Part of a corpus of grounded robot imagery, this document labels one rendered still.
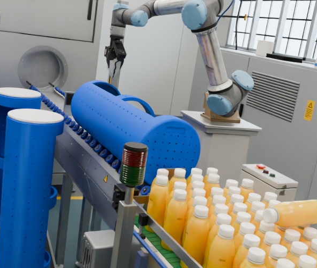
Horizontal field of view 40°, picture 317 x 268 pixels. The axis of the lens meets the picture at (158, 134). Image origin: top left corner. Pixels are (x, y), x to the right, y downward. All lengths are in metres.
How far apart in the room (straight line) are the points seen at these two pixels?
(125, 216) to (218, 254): 0.26
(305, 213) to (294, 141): 2.18
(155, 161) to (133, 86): 5.48
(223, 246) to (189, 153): 0.65
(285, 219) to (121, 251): 0.44
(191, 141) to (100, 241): 0.54
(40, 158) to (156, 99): 5.18
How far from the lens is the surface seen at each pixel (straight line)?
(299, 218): 1.23
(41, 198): 2.32
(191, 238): 1.24
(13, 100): 2.79
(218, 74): 1.95
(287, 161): 3.46
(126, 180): 1.11
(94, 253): 1.44
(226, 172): 2.21
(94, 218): 3.35
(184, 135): 1.68
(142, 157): 1.09
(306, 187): 3.30
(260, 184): 1.63
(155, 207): 1.43
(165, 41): 7.18
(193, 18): 1.85
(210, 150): 2.12
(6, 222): 2.41
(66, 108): 2.84
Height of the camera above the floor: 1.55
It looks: 14 degrees down
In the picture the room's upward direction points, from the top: 9 degrees clockwise
